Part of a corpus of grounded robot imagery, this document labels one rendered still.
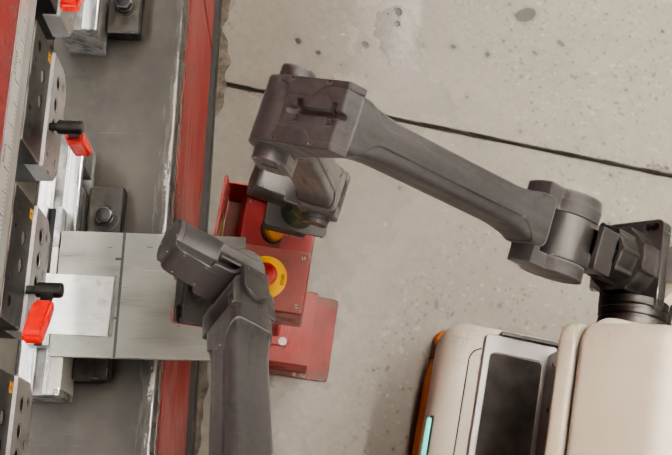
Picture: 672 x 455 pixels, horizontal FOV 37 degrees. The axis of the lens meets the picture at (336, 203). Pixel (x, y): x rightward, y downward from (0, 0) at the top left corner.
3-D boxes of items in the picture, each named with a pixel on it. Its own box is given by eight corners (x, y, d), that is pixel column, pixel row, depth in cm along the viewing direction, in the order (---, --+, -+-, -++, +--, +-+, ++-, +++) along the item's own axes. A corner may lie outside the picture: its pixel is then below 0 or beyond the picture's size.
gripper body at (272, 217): (267, 188, 162) (280, 175, 155) (327, 202, 164) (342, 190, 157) (261, 226, 160) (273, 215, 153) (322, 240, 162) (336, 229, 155)
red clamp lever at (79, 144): (94, 159, 132) (80, 132, 122) (62, 158, 131) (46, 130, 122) (95, 146, 132) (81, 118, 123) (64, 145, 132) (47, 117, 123)
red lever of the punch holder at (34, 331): (44, 334, 108) (63, 279, 116) (5, 333, 108) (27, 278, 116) (46, 347, 109) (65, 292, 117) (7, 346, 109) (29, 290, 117)
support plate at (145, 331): (239, 362, 141) (239, 361, 140) (49, 357, 140) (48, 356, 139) (246, 238, 146) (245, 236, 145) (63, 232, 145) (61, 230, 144)
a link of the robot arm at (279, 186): (329, 227, 144) (347, 171, 145) (254, 200, 141) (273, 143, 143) (309, 232, 155) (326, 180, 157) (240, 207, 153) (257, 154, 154)
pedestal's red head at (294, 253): (300, 328, 176) (303, 307, 159) (210, 314, 176) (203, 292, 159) (317, 219, 182) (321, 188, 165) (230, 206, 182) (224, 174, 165)
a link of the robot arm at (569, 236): (616, 280, 122) (627, 238, 123) (564, 254, 117) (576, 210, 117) (558, 272, 130) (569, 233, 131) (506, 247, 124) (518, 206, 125)
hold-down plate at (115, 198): (111, 383, 150) (108, 381, 147) (74, 382, 150) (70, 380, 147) (128, 192, 159) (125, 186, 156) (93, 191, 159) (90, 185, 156)
